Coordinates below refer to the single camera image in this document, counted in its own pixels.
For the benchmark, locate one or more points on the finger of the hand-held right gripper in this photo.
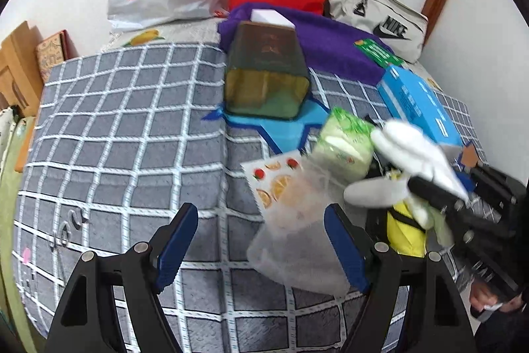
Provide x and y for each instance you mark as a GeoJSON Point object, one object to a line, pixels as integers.
{"type": "Point", "coordinates": [492, 183]}
{"type": "Point", "coordinates": [434, 194]}

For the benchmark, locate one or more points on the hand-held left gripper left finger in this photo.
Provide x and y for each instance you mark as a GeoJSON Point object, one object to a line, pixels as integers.
{"type": "Point", "coordinates": [177, 249]}

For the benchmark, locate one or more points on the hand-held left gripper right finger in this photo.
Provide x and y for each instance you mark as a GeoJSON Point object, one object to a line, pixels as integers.
{"type": "Point", "coordinates": [345, 249]}

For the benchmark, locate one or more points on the white cloth glove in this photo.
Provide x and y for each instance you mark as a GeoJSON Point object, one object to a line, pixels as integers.
{"type": "Point", "coordinates": [409, 154]}

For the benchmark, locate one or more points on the sheer organza bag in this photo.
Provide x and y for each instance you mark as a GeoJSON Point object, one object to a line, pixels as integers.
{"type": "Point", "coordinates": [297, 220]}

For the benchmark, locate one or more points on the fruit print card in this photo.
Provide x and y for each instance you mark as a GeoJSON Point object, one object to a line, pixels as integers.
{"type": "Point", "coordinates": [268, 179]}

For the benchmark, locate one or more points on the green tissue packet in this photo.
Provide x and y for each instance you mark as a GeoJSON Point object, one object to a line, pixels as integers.
{"type": "Point", "coordinates": [343, 142]}

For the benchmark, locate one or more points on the person's right forearm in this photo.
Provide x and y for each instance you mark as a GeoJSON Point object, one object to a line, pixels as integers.
{"type": "Point", "coordinates": [510, 330]}

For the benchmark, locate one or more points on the person's right hand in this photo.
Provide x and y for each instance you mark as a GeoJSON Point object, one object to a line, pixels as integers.
{"type": "Point", "coordinates": [481, 301]}

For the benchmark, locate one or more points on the yellow pouch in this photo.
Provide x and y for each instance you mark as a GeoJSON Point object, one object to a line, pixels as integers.
{"type": "Point", "coordinates": [403, 237]}

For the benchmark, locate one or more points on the blue carton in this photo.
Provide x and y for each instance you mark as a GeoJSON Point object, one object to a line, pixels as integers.
{"type": "Point", "coordinates": [417, 100]}

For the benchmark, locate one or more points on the grey checked blanket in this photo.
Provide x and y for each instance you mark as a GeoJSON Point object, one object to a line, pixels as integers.
{"type": "Point", "coordinates": [124, 129]}

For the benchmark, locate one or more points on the flat blue box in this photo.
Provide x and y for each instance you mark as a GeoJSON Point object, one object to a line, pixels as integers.
{"type": "Point", "coordinates": [285, 129]}

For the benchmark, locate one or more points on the green sachet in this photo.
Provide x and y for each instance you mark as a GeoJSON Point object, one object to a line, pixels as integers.
{"type": "Point", "coordinates": [376, 50]}

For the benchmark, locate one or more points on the purple towel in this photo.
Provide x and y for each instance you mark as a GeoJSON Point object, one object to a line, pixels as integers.
{"type": "Point", "coordinates": [326, 47]}

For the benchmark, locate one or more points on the grey sling bag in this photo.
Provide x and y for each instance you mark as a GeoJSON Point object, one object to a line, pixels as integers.
{"type": "Point", "coordinates": [363, 5]}

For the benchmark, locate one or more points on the dark green tin box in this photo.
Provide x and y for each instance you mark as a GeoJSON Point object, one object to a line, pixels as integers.
{"type": "Point", "coordinates": [264, 63]}

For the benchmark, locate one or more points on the brown patterned box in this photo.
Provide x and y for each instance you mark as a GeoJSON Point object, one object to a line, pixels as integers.
{"type": "Point", "coordinates": [51, 51]}

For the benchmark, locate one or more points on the small white box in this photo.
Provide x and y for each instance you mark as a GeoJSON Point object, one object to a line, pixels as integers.
{"type": "Point", "coordinates": [268, 17]}

